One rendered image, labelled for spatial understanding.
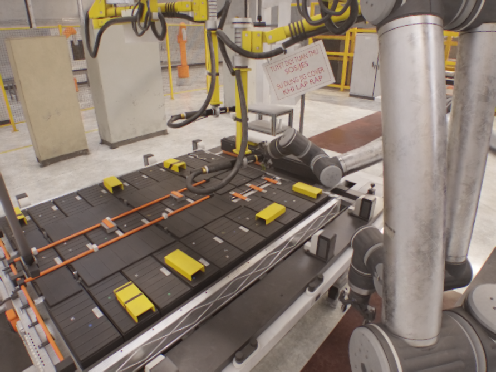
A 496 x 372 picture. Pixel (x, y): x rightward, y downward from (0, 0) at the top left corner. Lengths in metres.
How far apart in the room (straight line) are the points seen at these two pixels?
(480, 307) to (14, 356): 1.57
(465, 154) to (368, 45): 10.03
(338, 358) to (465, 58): 1.87
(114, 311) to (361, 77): 10.41
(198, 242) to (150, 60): 5.13
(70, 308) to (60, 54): 4.81
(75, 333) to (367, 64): 10.48
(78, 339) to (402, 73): 1.15
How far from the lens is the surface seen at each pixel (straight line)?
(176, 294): 1.20
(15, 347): 1.59
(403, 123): 0.71
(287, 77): 1.73
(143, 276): 1.30
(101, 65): 5.84
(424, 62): 0.73
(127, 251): 1.44
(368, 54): 10.86
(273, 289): 1.38
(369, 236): 1.05
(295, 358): 2.24
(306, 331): 2.38
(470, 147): 0.91
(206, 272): 1.27
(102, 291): 1.29
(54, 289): 1.37
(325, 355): 2.28
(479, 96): 0.90
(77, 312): 1.25
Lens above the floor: 1.84
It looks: 26 degrees down
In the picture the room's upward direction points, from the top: straight up
